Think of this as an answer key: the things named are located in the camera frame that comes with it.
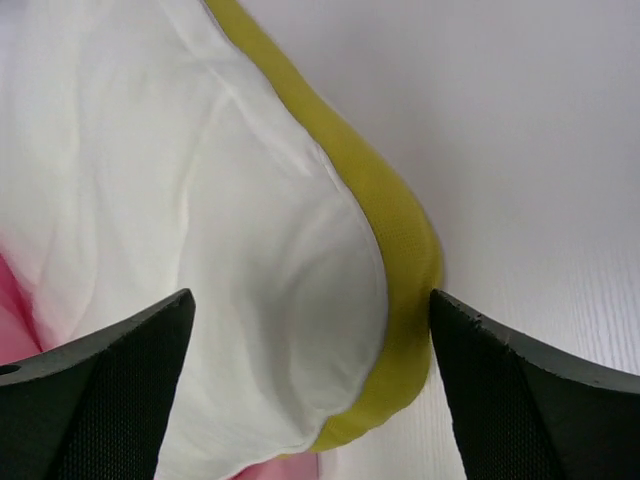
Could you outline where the pink pillowcase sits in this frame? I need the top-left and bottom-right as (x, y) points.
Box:
(0, 258), (42, 365)

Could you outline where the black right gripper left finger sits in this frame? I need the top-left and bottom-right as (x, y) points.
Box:
(1, 289), (195, 480)

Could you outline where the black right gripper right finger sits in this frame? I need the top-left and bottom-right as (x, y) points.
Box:
(429, 290), (639, 479)

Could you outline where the white pillow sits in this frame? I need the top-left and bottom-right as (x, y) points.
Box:
(0, 0), (447, 480)

